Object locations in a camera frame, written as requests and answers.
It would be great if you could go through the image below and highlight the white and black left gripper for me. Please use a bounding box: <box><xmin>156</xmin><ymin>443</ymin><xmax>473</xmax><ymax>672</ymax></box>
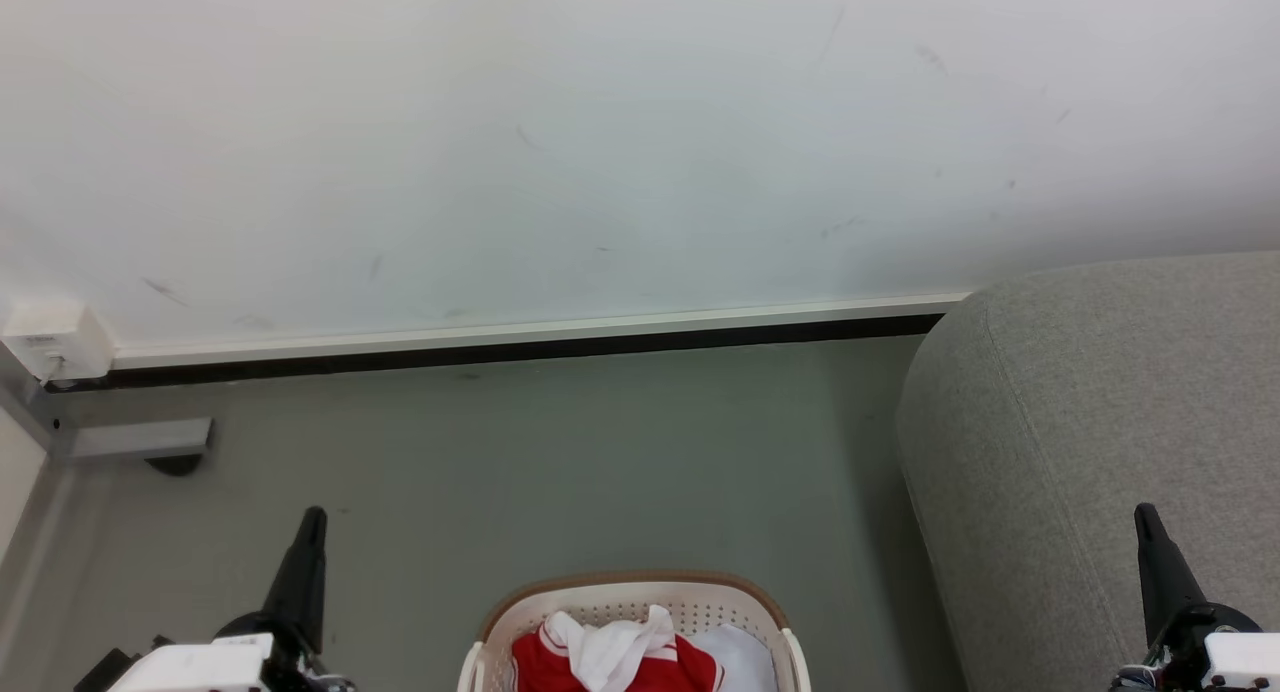
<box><xmin>75</xmin><ymin>506</ymin><xmax>354</xmax><ymax>692</ymax></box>

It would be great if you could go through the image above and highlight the red garment with white stripe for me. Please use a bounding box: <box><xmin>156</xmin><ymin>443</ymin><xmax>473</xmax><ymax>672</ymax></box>
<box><xmin>511</xmin><ymin>604</ymin><xmax>727</xmax><ymax>692</ymax></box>

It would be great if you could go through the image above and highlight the white wall socket box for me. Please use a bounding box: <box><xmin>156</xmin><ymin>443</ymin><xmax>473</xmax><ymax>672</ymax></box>
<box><xmin>0</xmin><ymin>299</ymin><xmax>117</xmax><ymax>384</ymax></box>

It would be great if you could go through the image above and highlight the beige partition panel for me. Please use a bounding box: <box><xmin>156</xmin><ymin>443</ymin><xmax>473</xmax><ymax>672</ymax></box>
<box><xmin>0</xmin><ymin>410</ymin><xmax>50</xmax><ymax>565</ymax></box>

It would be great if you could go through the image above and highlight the pale white garment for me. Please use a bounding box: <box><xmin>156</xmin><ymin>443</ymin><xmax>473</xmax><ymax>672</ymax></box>
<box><xmin>688</xmin><ymin>624</ymin><xmax>780</xmax><ymax>692</ymax></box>

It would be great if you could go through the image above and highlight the grey fabric sofa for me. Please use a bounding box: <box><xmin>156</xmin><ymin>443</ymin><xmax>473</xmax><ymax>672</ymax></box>
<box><xmin>895</xmin><ymin>250</ymin><xmax>1280</xmax><ymax>692</ymax></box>

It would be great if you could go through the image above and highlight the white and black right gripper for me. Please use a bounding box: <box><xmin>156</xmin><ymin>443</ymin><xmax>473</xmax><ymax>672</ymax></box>
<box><xmin>1110</xmin><ymin>503</ymin><xmax>1280</xmax><ymax>692</ymax></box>

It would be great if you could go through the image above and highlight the white and black baseboard strip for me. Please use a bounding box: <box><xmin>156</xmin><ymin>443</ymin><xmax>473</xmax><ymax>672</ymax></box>
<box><xmin>45</xmin><ymin>292</ymin><xmax>973</xmax><ymax>393</ymax></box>

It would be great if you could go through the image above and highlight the cream perforated laundry basket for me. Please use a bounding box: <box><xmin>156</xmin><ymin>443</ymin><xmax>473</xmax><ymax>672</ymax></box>
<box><xmin>458</xmin><ymin>570</ymin><xmax>813</xmax><ymax>692</ymax></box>

